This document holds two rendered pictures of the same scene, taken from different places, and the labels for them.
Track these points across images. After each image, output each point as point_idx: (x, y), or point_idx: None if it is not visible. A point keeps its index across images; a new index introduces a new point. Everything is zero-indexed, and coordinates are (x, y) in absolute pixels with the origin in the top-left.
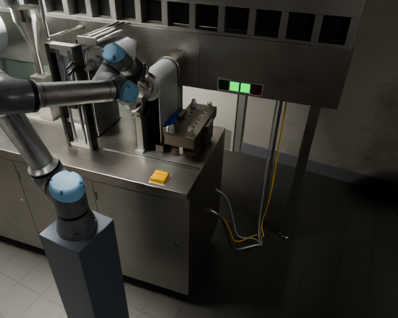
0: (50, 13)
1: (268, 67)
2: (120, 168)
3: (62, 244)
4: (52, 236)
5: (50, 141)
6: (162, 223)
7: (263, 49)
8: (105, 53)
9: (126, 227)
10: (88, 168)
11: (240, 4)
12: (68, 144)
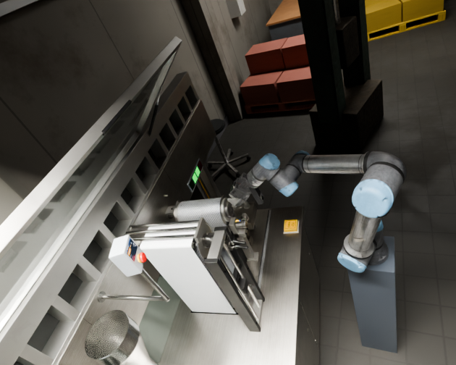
0: (58, 352)
1: (193, 146)
2: (286, 259)
3: (393, 250)
4: (391, 261)
5: (256, 358)
6: (305, 251)
7: (186, 138)
8: (275, 162)
9: (307, 292)
10: (296, 284)
11: (163, 124)
12: (260, 329)
